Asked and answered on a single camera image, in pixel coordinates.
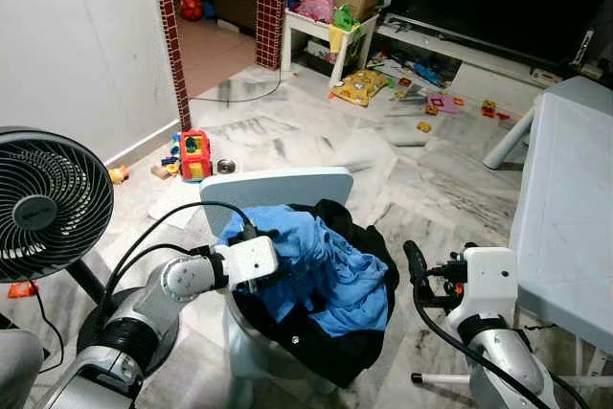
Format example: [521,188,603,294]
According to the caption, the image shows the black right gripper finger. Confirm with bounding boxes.
[402,239,431,287]

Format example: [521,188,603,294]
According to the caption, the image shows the grey folding table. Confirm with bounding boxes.
[412,77,613,393]

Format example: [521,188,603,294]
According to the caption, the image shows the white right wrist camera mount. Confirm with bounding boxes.
[462,246,519,314]

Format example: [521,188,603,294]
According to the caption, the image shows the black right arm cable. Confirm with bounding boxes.
[412,280,590,409]

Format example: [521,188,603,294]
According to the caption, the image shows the pink flat toy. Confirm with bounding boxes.
[426,93,461,115]

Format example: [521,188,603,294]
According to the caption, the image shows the red ball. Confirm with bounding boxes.
[177,0,207,23]

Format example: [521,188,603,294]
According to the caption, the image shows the red toy house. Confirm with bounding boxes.
[175,128,215,183]

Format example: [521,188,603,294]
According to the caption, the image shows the yellow printed bag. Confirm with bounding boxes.
[329,69,392,108]

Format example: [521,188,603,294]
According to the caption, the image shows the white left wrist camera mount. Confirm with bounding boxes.
[222,235,279,285]

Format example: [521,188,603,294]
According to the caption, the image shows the pink bag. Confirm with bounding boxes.
[287,0,336,25]

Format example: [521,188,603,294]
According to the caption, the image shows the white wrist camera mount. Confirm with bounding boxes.
[222,235,279,285]
[462,246,519,314]

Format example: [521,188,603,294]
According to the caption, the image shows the white television console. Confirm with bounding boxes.
[369,11,613,94]

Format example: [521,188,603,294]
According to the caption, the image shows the blue shirt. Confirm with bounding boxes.
[218,203,389,338]

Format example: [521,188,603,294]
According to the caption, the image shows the white small shelf table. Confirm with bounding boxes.
[281,9,379,89]

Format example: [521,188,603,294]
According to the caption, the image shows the black floor fan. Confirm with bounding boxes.
[0,126,183,381]

